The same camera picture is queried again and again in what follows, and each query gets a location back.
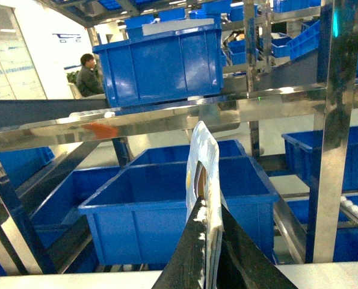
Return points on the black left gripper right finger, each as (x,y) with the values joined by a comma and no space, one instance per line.
(242,264)

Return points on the steel rack upright post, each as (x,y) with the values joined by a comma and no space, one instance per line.
(337,67)

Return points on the flower gift bag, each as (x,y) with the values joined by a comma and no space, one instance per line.
(203,180)

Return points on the blue bin below fingers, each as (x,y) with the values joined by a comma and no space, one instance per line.
(138,216)

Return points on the large blue crate on shelf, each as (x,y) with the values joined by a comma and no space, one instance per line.
(162,67)

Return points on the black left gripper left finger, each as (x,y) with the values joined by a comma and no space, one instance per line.
(186,268)

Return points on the seated person dark jacket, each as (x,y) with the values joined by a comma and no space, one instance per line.
(86,81)

